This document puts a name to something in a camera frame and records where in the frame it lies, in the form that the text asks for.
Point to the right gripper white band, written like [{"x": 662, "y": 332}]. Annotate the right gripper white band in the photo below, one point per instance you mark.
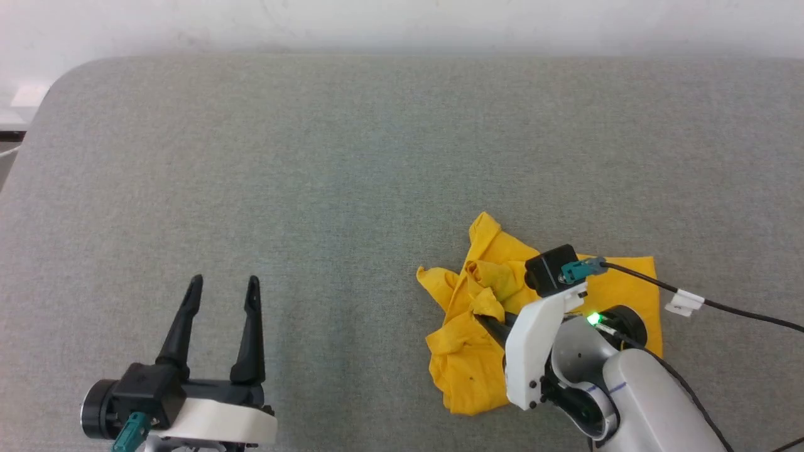
[{"x": 527, "y": 351}]

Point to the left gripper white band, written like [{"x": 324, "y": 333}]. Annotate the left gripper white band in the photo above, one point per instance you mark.
[{"x": 220, "y": 420}]

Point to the yellow tiger print t-shirt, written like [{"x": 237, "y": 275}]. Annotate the yellow tiger print t-shirt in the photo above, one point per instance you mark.
[{"x": 465, "y": 376}]

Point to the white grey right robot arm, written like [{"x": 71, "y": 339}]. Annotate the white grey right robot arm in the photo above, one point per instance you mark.
[{"x": 653, "y": 408}]

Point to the white flat board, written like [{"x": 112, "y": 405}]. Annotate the white flat board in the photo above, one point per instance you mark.
[{"x": 25, "y": 100}]

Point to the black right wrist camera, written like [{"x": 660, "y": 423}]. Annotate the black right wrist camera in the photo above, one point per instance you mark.
[{"x": 546, "y": 270}]

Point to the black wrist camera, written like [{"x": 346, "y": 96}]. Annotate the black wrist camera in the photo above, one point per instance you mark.
[
  {"x": 546, "y": 270},
  {"x": 144, "y": 392}
]

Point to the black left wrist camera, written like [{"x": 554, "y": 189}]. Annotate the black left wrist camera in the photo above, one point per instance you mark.
[{"x": 144, "y": 392}]

